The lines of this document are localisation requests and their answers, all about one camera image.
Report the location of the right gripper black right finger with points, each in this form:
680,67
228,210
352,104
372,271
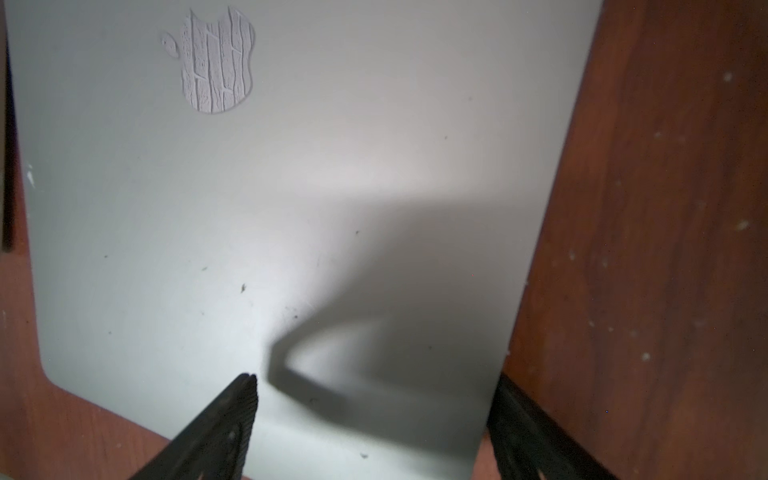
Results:
528,444

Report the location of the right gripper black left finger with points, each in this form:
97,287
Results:
215,444

